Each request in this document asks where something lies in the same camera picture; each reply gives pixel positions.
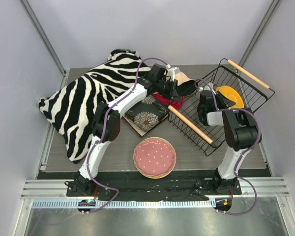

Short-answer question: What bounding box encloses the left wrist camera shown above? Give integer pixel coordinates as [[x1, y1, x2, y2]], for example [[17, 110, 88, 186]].
[[165, 67, 180, 81]]

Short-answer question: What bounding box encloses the purple dotted plate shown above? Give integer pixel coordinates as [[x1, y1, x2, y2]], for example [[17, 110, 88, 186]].
[[133, 139, 177, 177]]

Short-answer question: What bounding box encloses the yellow dotted plate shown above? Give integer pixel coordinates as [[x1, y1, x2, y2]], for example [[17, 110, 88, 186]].
[[216, 86, 244, 109]]

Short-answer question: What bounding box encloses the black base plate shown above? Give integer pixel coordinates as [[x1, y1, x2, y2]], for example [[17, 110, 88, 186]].
[[64, 170, 242, 202]]

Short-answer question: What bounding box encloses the left wooden rack handle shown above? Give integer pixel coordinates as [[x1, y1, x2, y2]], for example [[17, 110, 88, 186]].
[[168, 105, 213, 145]]

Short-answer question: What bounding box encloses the wooden rack handle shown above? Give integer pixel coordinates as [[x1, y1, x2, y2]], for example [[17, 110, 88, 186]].
[[168, 105, 213, 145], [227, 59, 270, 89]]

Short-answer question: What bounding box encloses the black square plate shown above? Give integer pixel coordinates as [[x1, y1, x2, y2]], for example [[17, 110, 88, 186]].
[[123, 95, 169, 137]]

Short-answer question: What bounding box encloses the yellow cream round plate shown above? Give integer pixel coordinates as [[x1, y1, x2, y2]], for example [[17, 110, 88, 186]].
[[134, 157, 176, 179]]

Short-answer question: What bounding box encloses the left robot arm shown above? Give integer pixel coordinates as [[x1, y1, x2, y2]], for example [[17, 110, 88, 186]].
[[68, 64, 181, 196]]

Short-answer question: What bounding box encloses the purple cable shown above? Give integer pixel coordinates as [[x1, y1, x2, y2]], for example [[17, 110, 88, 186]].
[[194, 79, 263, 216], [85, 57, 172, 213]]

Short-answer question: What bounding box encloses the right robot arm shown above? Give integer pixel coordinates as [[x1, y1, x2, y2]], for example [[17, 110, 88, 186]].
[[197, 90, 261, 194]]

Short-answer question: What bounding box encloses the orange dotted plate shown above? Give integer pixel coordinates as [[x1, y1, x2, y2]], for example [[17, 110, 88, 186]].
[[138, 169, 173, 179]]

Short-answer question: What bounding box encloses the zebra print blanket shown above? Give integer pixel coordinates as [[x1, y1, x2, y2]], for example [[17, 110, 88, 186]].
[[38, 49, 150, 164]]

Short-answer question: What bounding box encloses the beige bucket hat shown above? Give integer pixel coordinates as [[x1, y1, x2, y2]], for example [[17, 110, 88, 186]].
[[174, 72, 196, 97]]

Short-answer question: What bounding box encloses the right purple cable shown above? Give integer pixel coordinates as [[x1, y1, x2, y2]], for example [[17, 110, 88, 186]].
[[194, 79, 263, 216]]

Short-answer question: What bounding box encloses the white slotted cable duct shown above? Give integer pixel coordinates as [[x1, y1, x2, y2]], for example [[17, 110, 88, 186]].
[[31, 198, 216, 209]]

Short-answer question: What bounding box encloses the pink cloth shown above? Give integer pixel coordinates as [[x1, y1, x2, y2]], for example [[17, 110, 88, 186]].
[[152, 93, 186, 110]]

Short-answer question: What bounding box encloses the black wire dish rack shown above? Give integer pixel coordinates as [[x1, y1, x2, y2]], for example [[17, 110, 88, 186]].
[[169, 58, 275, 156]]

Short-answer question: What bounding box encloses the right wooden rack handle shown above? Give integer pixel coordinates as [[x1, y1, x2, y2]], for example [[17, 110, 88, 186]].
[[227, 59, 270, 89]]

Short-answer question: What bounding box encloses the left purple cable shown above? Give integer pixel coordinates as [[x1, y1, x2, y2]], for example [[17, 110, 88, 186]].
[[85, 57, 172, 213]]

